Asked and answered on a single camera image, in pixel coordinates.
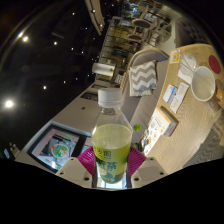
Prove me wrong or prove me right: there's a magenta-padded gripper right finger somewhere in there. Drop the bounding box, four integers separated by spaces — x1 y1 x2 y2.
126 146 168 190

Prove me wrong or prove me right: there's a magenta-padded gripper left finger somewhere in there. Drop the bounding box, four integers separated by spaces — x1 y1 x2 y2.
54 145 99 189

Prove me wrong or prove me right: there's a green-labelled clear drink bottle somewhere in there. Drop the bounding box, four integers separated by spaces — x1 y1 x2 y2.
90 87 134 185

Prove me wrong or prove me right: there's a dark framed window picture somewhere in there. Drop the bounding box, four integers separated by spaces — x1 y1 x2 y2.
27 124 88 173

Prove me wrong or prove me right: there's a white and orange box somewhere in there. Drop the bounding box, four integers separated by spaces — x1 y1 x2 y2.
151 105 178 138

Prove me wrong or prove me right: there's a grey curved sofa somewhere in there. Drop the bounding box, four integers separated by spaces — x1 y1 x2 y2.
119 46 171 144

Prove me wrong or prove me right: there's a blue and white booklet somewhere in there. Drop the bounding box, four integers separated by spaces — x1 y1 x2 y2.
162 81 190 114

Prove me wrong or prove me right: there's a grey white chevron cushion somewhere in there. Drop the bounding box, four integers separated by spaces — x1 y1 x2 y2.
128 60 158 98

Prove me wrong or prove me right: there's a group of ceiling lights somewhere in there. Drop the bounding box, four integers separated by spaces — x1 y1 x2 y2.
3 9 98 109

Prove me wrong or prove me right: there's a tan cup with white inside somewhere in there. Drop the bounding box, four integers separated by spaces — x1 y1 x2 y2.
190 65 217 103

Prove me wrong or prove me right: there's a yellow and white card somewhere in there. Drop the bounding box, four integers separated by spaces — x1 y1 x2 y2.
169 49 182 64

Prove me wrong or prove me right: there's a clear plastic cup with straw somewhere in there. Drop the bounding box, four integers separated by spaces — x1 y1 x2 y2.
178 49 201 76

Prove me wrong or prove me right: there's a wooden shelf unit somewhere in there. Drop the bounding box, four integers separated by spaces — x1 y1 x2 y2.
98 14 141 78

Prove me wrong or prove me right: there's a flat round red coaster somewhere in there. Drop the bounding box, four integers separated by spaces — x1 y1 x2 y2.
207 54 223 75

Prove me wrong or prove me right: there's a group of dining chairs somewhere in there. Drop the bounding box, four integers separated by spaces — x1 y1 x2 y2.
128 1 174 44

